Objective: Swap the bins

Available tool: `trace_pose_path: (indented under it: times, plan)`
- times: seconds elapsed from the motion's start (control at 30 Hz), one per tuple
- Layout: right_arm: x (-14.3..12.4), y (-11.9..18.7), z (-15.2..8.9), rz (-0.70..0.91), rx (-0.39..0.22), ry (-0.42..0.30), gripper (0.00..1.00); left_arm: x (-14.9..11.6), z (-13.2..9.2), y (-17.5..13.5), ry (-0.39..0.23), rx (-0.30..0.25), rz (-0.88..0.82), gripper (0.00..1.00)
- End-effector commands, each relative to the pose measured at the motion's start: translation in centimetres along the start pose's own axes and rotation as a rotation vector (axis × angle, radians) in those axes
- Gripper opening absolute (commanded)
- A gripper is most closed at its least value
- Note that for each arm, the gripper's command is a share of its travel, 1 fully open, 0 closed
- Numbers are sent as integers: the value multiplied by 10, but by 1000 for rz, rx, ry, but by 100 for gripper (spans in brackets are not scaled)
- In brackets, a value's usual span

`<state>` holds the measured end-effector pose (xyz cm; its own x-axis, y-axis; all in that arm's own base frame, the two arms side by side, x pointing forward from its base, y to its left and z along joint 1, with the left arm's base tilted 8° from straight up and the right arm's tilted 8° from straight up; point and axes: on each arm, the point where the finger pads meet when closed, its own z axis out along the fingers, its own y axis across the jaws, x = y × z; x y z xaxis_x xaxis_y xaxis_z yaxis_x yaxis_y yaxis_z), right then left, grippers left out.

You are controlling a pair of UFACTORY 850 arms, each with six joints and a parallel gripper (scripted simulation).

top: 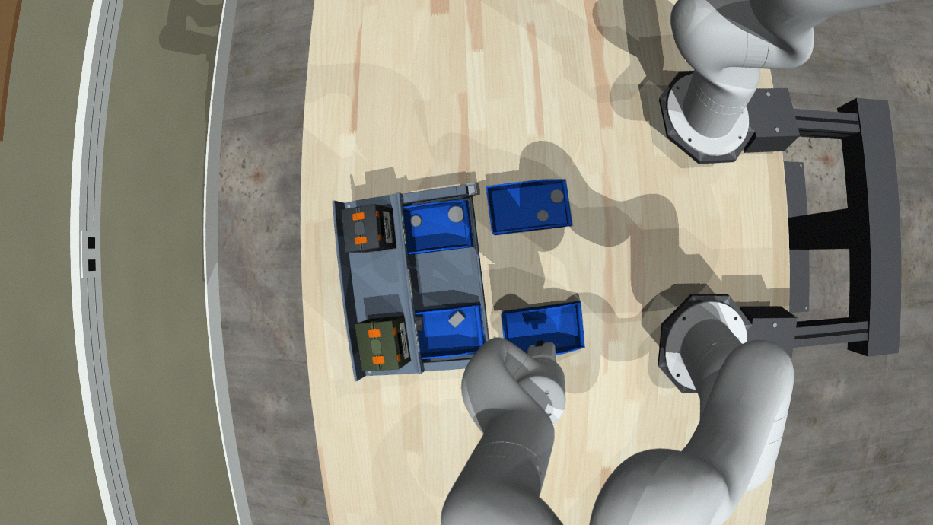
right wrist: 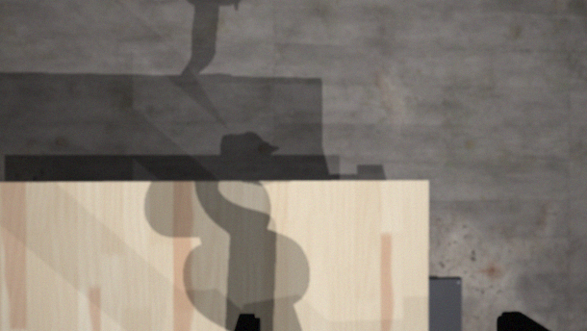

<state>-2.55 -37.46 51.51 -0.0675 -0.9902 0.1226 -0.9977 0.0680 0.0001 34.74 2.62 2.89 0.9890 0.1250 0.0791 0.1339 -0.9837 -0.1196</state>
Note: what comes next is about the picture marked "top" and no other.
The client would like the grey metal shelf rack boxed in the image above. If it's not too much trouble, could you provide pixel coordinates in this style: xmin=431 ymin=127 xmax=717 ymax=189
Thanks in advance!
xmin=333 ymin=182 xmax=489 ymax=381

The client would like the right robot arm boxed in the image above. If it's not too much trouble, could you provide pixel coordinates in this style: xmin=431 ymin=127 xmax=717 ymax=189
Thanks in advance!
xmin=667 ymin=0 xmax=904 ymax=156

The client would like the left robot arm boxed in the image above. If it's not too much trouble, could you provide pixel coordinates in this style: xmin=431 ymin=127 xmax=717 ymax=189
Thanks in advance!
xmin=441 ymin=301 xmax=794 ymax=525

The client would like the dark grey case with orange latches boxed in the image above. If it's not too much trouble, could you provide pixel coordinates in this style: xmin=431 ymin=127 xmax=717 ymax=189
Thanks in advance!
xmin=342 ymin=204 xmax=396 ymax=253

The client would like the olive green case with orange latches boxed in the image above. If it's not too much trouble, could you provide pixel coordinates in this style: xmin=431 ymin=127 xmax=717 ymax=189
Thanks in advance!
xmin=355 ymin=316 xmax=411 ymax=371

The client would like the blue open-front bin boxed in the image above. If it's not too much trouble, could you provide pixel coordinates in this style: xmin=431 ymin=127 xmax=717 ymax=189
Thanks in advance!
xmin=501 ymin=301 xmax=585 ymax=355
xmin=486 ymin=179 xmax=572 ymax=235
xmin=403 ymin=200 xmax=473 ymax=255
xmin=415 ymin=304 xmax=485 ymax=359

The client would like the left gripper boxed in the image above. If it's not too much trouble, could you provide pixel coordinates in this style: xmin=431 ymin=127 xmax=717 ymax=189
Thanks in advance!
xmin=527 ymin=340 xmax=556 ymax=362

